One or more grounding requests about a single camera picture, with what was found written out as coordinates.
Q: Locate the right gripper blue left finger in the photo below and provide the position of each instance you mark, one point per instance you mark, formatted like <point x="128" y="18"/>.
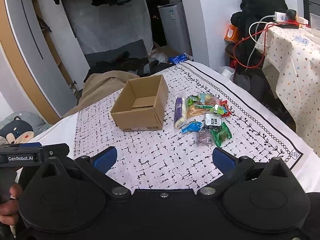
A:
<point x="105" y="160"/>

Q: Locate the purple long snack pack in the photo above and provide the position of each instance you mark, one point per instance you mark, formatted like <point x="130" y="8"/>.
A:
<point x="181" y="112"/>

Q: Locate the blue foil snack packet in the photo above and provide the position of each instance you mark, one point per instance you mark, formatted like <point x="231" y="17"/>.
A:
<point x="193" y="126"/>

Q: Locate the black fuzzy garment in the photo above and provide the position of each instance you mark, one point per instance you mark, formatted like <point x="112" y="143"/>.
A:
<point x="252" y="11"/>

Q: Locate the orange tissue box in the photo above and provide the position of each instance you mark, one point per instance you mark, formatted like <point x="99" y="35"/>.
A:
<point x="232" y="34"/>

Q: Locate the dark green snack packet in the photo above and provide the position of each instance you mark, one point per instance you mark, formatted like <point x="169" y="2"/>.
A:
<point x="221" y="134"/>

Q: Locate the pink purple snack packet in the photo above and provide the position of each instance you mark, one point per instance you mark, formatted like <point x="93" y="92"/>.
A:
<point x="204" y="138"/>

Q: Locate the orange cracker packet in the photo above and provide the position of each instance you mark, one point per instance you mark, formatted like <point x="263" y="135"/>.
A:
<point x="195" y="110"/>

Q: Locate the person's left hand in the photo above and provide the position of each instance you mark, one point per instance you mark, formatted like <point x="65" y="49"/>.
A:
<point x="9" y="209"/>

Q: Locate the blue foil bag on floor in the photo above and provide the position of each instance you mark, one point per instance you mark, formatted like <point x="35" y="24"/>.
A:
<point x="178" y="59"/>

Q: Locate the dog face plush cushion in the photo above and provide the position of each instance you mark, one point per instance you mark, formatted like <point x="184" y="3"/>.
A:
<point x="20" y="127"/>

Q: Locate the silver black snack packet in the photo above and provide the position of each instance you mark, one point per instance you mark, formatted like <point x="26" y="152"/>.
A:
<point x="212" y="119"/>

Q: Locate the light green snack packet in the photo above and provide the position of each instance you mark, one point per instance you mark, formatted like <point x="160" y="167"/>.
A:
<point x="192" y="100"/>

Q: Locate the floral tablecloth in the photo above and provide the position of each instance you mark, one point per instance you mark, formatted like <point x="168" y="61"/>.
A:
<point x="291" y="67"/>

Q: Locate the white patterned bed cover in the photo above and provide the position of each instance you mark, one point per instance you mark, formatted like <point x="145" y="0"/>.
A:
<point x="168" y="159"/>

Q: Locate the white power strip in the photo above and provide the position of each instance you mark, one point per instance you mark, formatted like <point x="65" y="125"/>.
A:
<point x="289" y="16"/>

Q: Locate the tan blanket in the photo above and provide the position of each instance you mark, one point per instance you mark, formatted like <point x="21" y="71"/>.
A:
<point x="99" y="86"/>

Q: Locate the teal band cracker packet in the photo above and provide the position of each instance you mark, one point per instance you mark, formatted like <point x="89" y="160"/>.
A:
<point x="206" y="99"/>

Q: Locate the red snack packet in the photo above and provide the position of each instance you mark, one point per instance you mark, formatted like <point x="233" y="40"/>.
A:
<point x="227" y="111"/>

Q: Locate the grey sliding wardrobe door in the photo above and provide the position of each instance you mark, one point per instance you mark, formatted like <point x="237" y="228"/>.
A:
<point x="37" y="56"/>

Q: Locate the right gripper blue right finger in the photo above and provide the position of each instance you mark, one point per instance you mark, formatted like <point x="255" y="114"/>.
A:
<point x="223" y="160"/>

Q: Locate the dark clothes pile on floor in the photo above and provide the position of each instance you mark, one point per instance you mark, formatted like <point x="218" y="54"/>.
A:
<point x="142" y="67"/>

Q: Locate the brown cardboard box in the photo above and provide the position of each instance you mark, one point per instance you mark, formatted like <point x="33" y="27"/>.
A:
<point x="141" y="104"/>

